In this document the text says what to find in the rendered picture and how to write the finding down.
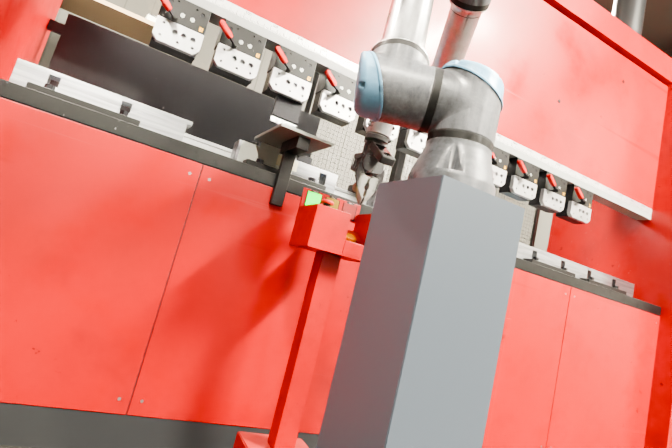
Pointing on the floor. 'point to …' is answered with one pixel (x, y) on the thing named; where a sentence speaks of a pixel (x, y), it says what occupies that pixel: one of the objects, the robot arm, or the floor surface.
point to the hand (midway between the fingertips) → (362, 200)
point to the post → (397, 166)
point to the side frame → (635, 269)
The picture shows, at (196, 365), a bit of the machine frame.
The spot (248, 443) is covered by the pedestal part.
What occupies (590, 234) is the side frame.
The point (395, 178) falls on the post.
